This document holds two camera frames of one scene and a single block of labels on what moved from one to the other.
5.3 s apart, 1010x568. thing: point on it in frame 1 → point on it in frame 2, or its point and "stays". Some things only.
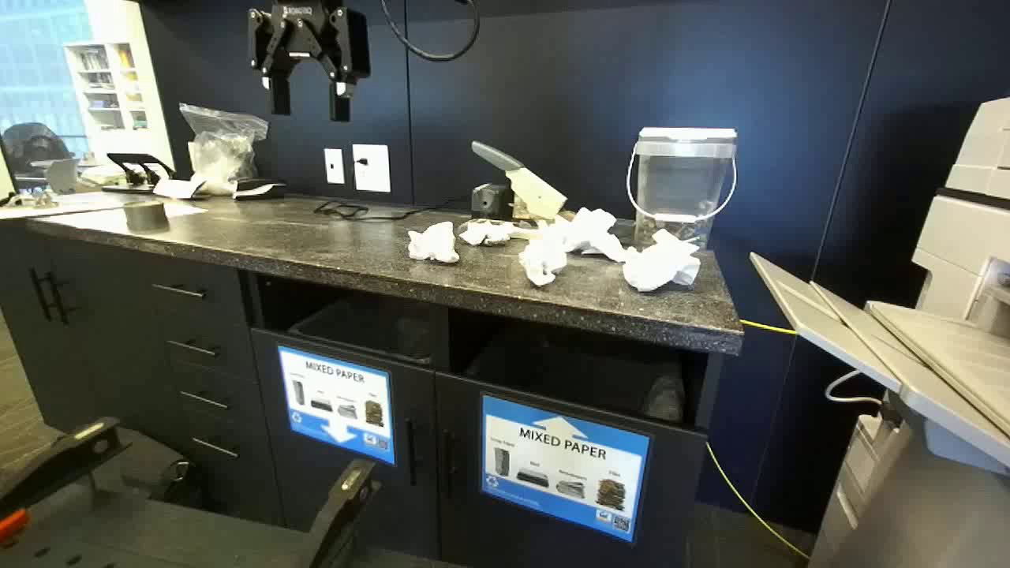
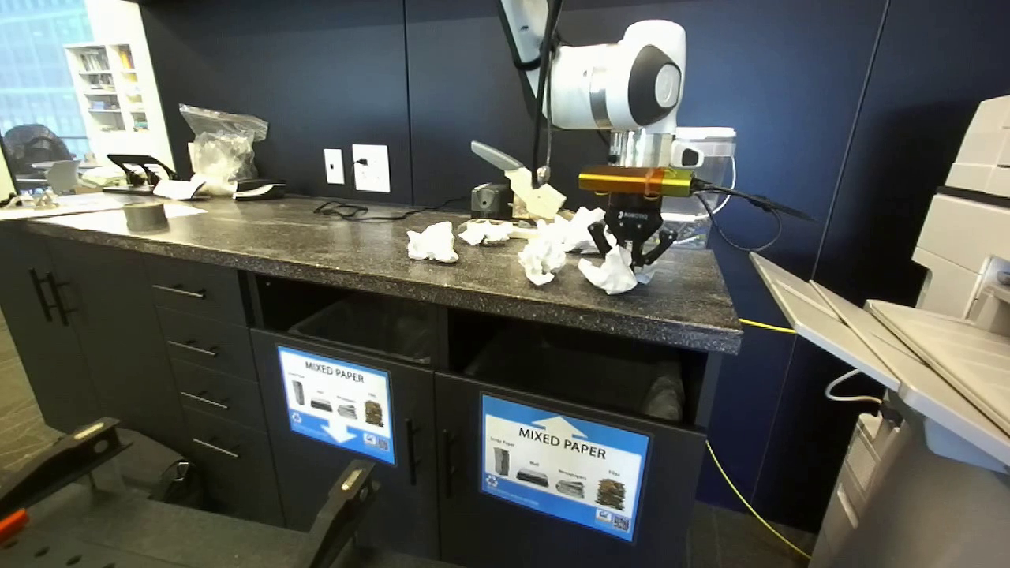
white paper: (661, 262) → (614, 269)
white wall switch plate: (337, 166) stays
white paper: (432, 244) stays
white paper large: (547, 244) stays
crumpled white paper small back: (487, 232) stays
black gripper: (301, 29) → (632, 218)
